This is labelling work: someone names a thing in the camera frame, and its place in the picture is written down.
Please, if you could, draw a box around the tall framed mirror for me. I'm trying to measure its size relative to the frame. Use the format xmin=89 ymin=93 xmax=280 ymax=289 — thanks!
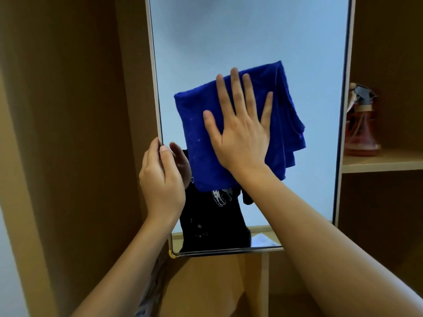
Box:
xmin=145 ymin=0 xmax=357 ymax=260

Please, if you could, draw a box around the person's left forearm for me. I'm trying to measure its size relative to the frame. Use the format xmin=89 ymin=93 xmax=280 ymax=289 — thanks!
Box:
xmin=71 ymin=216 xmax=181 ymax=317

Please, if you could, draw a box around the orange spray bottle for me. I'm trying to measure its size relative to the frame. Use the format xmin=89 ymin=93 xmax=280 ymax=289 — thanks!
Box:
xmin=343 ymin=83 xmax=381 ymax=157

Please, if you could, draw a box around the person's left hand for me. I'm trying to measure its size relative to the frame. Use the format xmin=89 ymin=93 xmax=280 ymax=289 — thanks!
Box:
xmin=138 ymin=137 xmax=186 ymax=225

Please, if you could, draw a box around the person's right forearm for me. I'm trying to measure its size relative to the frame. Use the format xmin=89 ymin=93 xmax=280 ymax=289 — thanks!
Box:
xmin=236 ymin=163 xmax=423 ymax=317

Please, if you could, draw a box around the person's right hand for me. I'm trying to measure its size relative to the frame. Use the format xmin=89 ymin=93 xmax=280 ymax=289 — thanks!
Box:
xmin=203 ymin=67 xmax=274 ymax=181

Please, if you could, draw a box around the wooden wardrobe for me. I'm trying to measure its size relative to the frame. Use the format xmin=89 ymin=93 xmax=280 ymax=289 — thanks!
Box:
xmin=0 ymin=0 xmax=423 ymax=317

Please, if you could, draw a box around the blue cloth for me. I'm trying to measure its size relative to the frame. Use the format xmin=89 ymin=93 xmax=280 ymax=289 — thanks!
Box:
xmin=174 ymin=61 xmax=306 ymax=193

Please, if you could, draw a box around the grey dotted slipper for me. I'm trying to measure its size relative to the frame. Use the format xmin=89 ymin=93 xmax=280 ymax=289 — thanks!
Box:
xmin=134 ymin=247 xmax=171 ymax=317

